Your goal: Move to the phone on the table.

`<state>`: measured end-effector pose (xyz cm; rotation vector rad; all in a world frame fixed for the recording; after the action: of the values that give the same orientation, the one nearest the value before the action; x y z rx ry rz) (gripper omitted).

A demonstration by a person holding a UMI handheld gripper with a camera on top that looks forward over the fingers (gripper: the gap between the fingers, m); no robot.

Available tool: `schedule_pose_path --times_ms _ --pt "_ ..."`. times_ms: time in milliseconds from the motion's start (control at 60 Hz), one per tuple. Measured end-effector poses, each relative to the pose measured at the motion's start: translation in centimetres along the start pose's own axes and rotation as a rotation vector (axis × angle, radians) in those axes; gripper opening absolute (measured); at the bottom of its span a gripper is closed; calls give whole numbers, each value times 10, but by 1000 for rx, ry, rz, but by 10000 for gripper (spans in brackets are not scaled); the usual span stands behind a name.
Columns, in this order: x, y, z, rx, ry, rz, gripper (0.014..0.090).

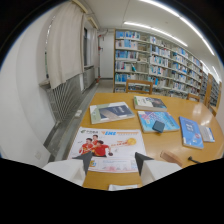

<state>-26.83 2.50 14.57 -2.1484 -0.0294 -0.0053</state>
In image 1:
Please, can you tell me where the white curtain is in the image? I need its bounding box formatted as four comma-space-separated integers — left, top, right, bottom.
45, 1, 85, 90

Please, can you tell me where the wooden side bookshelf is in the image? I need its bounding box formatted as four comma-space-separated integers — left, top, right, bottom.
203, 73, 223, 118

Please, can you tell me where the long library bookshelf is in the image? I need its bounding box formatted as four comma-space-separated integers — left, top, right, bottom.
113, 28, 205, 100

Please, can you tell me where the dark cover white-edged book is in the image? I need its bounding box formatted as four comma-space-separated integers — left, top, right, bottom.
133, 95, 168, 113

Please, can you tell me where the light blue illustrated book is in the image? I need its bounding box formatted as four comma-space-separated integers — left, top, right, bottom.
137, 110, 181, 134

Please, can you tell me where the white paper sheet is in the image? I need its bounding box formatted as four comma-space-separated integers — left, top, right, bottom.
107, 183, 139, 192

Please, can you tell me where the blue cover book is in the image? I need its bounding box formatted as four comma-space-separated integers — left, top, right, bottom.
178, 115, 205, 150

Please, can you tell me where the brown wooden block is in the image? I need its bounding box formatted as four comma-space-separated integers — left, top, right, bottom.
159, 150, 184, 168

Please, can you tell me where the small white grey booklet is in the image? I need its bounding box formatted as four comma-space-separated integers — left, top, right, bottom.
198, 124, 216, 144

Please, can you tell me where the dark blue phone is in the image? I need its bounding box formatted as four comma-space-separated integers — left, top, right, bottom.
151, 120, 166, 134

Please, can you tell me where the grey radiator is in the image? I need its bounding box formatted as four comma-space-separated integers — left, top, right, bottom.
45, 65, 97, 125

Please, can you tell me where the green and dark cover book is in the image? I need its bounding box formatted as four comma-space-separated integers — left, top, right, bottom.
89, 101, 136, 125

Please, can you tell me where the wooden chair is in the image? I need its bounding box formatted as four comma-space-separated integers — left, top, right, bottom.
186, 92, 202, 103
125, 79, 154, 96

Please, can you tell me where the table tennis players poster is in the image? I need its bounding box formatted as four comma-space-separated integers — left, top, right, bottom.
67, 126, 148, 174

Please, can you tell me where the black cable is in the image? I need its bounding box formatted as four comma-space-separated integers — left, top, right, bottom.
187, 155, 203, 165

